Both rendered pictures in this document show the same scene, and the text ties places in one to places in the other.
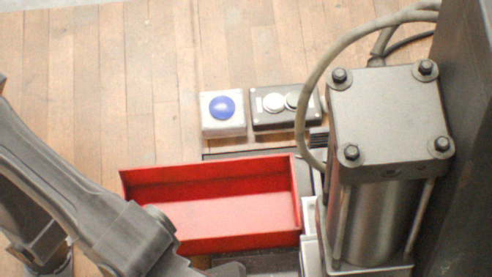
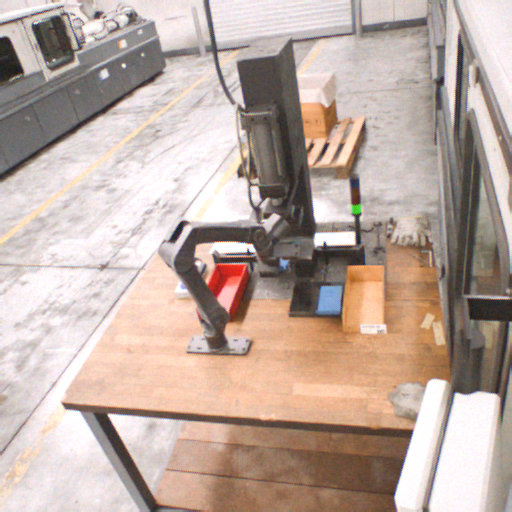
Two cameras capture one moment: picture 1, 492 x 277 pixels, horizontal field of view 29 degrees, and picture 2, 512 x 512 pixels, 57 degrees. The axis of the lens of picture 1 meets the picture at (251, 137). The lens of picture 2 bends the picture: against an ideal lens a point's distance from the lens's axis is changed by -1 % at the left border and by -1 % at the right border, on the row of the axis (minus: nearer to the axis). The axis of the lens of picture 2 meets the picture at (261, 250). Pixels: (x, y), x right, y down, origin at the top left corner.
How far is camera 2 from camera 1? 128 cm
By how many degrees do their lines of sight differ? 51
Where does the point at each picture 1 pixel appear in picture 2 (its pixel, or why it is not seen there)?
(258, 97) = not seen: hidden behind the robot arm
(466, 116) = (273, 86)
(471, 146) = (280, 87)
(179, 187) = not seen: hidden behind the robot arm
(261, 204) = (228, 284)
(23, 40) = (106, 352)
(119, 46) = (133, 320)
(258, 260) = (250, 287)
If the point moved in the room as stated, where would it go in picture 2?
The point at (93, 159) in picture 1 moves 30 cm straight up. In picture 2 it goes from (181, 330) to (155, 257)
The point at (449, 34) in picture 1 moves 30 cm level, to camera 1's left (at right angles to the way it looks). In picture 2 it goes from (251, 86) to (220, 121)
